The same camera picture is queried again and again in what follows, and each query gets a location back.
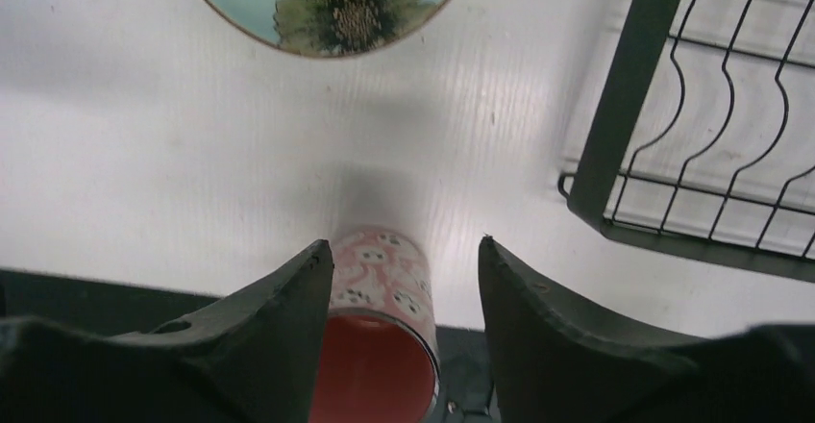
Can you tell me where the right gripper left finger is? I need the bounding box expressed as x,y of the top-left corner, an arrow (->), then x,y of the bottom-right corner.
0,238 -> 335,423

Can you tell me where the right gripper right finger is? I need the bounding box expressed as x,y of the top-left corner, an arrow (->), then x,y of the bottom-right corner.
478,236 -> 814,422

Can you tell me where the dark red cup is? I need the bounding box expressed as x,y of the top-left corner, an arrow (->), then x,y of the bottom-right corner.
309,226 -> 440,423

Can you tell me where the black wire dish rack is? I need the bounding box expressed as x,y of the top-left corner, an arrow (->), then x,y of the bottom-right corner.
557,0 -> 814,282

